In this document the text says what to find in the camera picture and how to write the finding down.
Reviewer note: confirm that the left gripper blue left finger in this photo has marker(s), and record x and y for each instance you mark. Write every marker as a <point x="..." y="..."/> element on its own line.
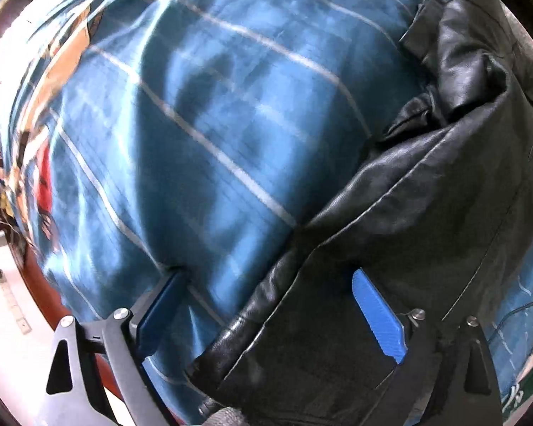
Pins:
<point x="155" y="310"/>

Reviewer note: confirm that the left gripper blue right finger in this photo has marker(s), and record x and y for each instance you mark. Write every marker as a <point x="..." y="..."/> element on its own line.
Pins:
<point x="384" y="323"/>

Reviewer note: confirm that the black leather jacket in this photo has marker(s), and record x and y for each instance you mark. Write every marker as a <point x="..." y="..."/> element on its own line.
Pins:
<point x="440" y="218"/>

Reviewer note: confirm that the green white striped garment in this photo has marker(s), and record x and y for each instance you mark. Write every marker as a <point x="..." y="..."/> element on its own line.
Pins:
<point x="520" y="396"/>

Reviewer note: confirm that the blue patterned bed sheet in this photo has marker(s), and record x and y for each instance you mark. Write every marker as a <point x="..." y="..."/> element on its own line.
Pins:
<point x="141" y="136"/>

